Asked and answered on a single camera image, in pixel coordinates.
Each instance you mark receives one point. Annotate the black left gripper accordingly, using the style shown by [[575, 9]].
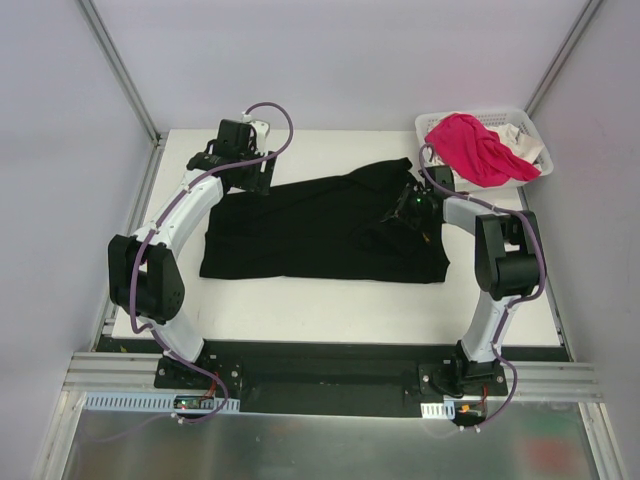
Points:
[[259, 176]]

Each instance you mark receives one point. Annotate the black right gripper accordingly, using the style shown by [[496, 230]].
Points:
[[403, 208]]

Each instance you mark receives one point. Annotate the black daisy print t-shirt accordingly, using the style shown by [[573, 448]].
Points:
[[339, 227]]

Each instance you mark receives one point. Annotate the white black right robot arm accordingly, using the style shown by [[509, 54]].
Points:
[[509, 269]]

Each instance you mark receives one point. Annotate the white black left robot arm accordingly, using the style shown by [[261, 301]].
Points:
[[144, 277]]

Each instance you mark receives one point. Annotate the pink t-shirt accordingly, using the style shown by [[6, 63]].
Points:
[[476, 153]]

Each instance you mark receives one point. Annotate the white cream t-shirt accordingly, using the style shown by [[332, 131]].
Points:
[[521, 144]]

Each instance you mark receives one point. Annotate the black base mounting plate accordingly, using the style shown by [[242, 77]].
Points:
[[365, 380]]

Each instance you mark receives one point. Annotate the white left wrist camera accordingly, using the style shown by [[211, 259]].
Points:
[[259, 132]]

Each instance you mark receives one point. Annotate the left table edge rail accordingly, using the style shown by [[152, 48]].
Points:
[[136, 218]]

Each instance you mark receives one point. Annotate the left aluminium frame post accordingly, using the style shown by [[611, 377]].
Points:
[[107, 46]]

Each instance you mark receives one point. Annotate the aluminium frame post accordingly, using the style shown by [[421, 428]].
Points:
[[107, 46], [577, 31]]

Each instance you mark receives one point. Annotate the white right cable duct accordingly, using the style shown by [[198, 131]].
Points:
[[438, 410]]

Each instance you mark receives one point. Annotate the white cable duct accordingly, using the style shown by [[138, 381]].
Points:
[[438, 410], [159, 403]]

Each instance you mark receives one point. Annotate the right aluminium frame post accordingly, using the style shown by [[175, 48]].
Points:
[[577, 31]]

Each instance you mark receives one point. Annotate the front aluminium rail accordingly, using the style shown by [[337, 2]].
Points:
[[135, 372]]

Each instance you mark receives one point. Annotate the white left cable duct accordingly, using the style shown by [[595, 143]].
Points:
[[159, 403]]

